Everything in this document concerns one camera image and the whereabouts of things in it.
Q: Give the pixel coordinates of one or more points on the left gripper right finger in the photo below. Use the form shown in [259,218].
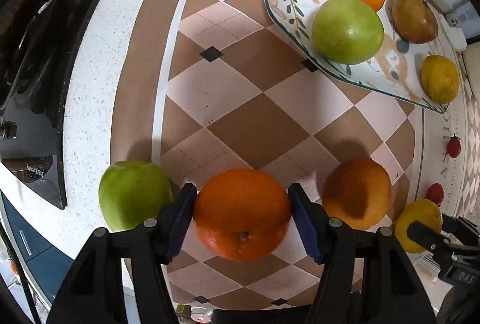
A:
[367,276]

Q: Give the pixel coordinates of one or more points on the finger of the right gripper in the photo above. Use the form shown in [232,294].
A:
[425,237]

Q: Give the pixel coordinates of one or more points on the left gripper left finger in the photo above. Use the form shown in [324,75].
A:
[92,291]

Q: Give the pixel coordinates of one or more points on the cherry tomato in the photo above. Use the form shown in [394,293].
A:
[435,193]
[454,146]

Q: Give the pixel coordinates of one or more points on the dark orange fruit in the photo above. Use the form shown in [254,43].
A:
[357,192]

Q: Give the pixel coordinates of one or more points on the green apple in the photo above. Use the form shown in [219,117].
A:
[347,31]
[131,192]

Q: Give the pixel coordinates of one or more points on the orange front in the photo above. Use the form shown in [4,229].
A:
[242,214]

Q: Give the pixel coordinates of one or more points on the yellow lemon back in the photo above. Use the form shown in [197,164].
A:
[439,79]

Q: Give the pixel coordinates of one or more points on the brown red apple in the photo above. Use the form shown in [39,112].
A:
[414,21]

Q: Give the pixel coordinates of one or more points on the cream utensil holder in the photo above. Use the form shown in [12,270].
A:
[471,57]

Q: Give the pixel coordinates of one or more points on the white small object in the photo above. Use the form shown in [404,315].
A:
[455,35]

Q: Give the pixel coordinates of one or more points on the checkered brown table runner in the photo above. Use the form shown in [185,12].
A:
[213,85]

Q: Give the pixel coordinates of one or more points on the black wok pan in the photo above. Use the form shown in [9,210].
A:
[30,56]

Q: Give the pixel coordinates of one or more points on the black gas stove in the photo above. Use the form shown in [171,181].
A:
[32,144]

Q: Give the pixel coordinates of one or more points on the deer pattern oval plate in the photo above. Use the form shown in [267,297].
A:
[395,47]

